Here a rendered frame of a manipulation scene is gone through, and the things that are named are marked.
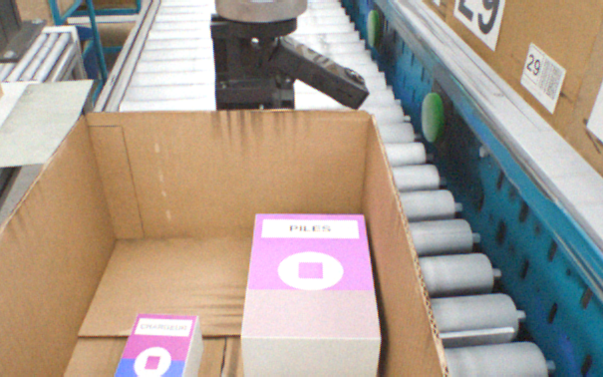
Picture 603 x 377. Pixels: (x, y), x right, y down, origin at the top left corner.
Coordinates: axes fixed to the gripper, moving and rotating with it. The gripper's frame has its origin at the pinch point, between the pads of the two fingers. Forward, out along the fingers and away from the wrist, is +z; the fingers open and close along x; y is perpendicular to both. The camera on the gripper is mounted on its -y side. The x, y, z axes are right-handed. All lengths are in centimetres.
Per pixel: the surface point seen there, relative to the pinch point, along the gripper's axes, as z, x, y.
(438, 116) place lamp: -2.6, -10.2, -21.6
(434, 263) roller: 5.2, 10.1, -15.8
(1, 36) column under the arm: 2, -63, 55
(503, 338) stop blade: 6.6, 20.0, -20.2
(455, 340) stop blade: 6.3, 20.0, -15.2
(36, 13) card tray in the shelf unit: 22, -150, 79
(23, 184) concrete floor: 80, -127, 93
